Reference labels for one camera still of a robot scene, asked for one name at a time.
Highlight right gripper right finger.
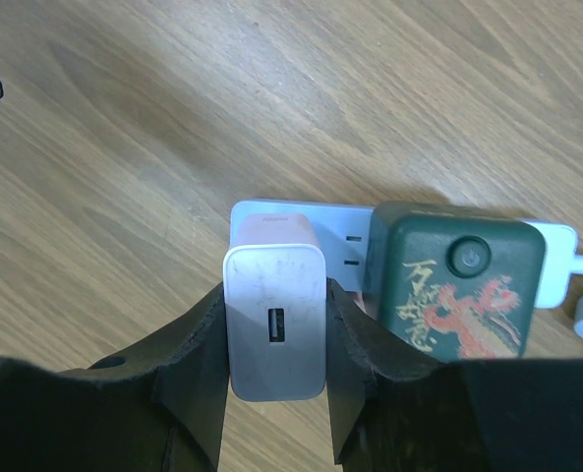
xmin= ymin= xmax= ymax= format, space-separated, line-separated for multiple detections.
xmin=326 ymin=280 xmax=583 ymax=471

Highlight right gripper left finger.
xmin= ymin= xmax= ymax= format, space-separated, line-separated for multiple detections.
xmin=0 ymin=287 xmax=229 ymax=471

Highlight dark green cube socket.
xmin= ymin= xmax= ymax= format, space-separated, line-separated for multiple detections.
xmin=362 ymin=202 xmax=546 ymax=362

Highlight white cube adapter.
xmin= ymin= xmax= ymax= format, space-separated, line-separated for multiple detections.
xmin=223 ymin=244 xmax=326 ymax=402

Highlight blue power strip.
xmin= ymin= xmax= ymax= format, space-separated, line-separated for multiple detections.
xmin=230 ymin=200 xmax=583 ymax=309

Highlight pink cube adapter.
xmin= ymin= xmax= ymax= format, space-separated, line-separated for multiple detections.
xmin=230 ymin=201 xmax=372 ymax=308

